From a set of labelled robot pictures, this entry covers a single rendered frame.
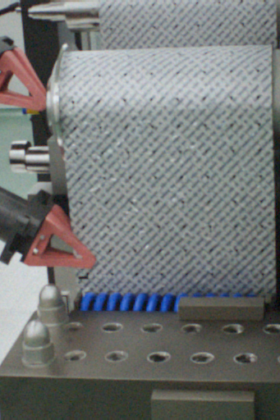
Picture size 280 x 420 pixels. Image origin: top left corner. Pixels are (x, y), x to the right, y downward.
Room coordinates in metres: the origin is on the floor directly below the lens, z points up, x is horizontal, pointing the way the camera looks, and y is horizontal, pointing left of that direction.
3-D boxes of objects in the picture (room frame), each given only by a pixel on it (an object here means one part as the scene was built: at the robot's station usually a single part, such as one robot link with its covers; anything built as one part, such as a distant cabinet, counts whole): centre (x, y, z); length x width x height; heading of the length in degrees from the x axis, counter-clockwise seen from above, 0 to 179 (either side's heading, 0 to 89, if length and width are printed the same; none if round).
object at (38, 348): (0.87, 0.12, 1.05); 0.04 x 0.04 x 0.04
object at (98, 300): (0.99, -0.03, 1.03); 0.21 x 0.04 x 0.03; 79
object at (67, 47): (1.09, 0.07, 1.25); 0.15 x 0.01 x 0.15; 169
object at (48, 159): (1.14, 0.11, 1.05); 0.06 x 0.05 x 0.31; 79
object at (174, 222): (1.01, -0.03, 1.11); 0.23 x 0.01 x 0.18; 79
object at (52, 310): (0.97, 0.11, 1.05); 0.04 x 0.04 x 0.04
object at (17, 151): (1.14, 0.14, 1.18); 0.04 x 0.02 x 0.04; 169
